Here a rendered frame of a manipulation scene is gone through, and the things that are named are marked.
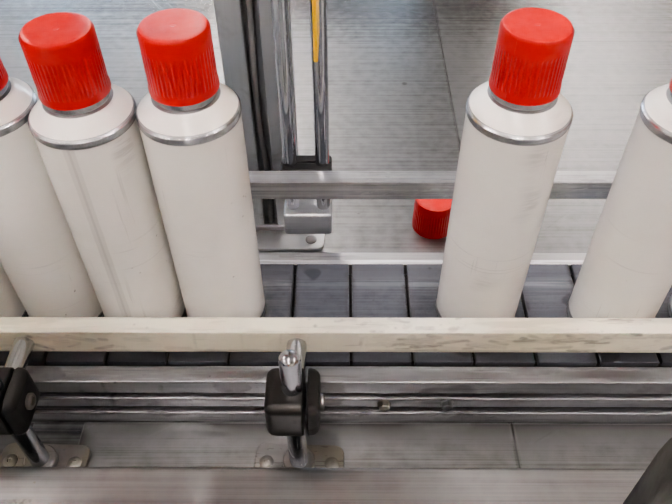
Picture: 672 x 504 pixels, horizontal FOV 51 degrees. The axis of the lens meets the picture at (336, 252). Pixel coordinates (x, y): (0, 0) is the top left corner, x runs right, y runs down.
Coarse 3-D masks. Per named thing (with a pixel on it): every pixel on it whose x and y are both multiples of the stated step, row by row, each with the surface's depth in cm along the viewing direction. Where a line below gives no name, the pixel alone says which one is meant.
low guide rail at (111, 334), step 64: (0, 320) 42; (64, 320) 42; (128, 320) 41; (192, 320) 41; (256, 320) 41; (320, 320) 41; (384, 320) 41; (448, 320) 41; (512, 320) 41; (576, 320) 41; (640, 320) 41
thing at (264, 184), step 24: (264, 192) 43; (288, 192) 43; (312, 192) 43; (336, 192) 43; (360, 192) 43; (384, 192) 43; (408, 192) 43; (432, 192) 43; (552, 192) 43; (576, 192) 43; (600, 192) 43
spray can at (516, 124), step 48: (528, 48) 31; (480, 96) 34; (528, 96) 32; (480, 144) 34; (528, 144) 33; (480, 192) 36; (528, 192) 36; (480, 240) 38; (528, 240) 39; (480, 288) 41
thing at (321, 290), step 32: (288, 288) 48; (320, 288) 48; (352, 288) 48; (384, 288) 48; (416, 288) 48; (544, 288) 48; (0, 352) 44; (32, 352) 44; (64, 352) 44; (96, 352) 44; (128, 352) 44; (160, 352) 44; (192, 352) 44; (224, 352) 44; (256, 352) 44; (320, 352) 44; (352, 352) 45; (384, 352) 44; (416, 352) 44; (448, 352) 44; (480, 352) 44; (512, 352) 44; (544, 352) 44; (576, 352) 44; (608, 352) 44
